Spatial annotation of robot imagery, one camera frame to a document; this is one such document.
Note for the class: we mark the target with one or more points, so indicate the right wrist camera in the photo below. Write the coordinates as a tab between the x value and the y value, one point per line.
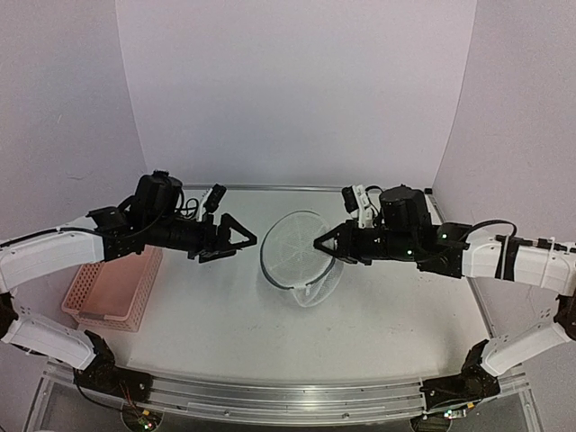
358	206

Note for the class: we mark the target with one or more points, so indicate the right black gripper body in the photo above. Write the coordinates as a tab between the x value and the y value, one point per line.
395	246

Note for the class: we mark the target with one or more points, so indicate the pink perforated plastic basket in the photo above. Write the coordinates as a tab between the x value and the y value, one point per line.
113	295

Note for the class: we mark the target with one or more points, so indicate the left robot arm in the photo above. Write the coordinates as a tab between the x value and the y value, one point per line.
101	236

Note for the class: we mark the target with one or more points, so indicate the aluminium front rail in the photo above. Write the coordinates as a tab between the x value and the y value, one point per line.
289	404

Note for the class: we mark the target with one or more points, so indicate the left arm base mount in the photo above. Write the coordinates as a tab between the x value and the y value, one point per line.
103	375

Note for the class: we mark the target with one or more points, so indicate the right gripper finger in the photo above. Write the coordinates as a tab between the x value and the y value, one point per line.
336	240
344	257

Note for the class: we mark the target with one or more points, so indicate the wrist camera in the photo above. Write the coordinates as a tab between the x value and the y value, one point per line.
210	202
358	206

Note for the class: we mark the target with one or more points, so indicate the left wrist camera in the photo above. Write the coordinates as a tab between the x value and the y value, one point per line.
210	202

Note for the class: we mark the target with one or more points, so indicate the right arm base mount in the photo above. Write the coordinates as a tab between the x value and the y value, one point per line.
471	384

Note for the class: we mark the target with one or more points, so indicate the white mesh laundry bag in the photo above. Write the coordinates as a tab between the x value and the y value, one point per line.
290	262

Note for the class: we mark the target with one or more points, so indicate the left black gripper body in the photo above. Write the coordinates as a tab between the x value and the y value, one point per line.
162	233

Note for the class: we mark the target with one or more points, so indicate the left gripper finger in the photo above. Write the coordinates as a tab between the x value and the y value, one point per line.
206	255
228	226

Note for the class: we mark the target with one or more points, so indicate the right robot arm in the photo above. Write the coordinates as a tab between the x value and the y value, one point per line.
472	251

